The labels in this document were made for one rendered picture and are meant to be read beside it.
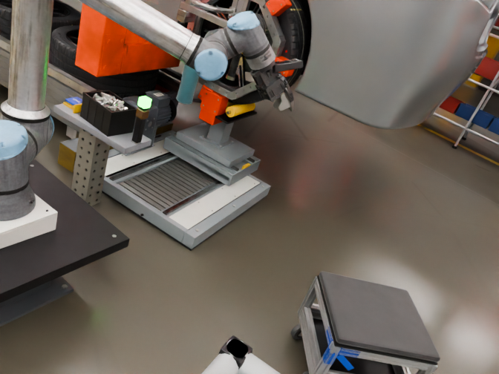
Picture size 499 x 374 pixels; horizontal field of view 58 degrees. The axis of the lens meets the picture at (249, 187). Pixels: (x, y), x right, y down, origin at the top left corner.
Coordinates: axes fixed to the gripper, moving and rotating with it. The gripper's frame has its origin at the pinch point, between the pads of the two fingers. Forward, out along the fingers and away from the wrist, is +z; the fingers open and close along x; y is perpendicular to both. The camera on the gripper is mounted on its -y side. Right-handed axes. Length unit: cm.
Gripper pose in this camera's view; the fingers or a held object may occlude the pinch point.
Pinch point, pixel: (292, 106)
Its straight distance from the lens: 162.6
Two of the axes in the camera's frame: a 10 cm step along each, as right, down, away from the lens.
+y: -7.5, 6.4, -1.6
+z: 4.4, 6.7, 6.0
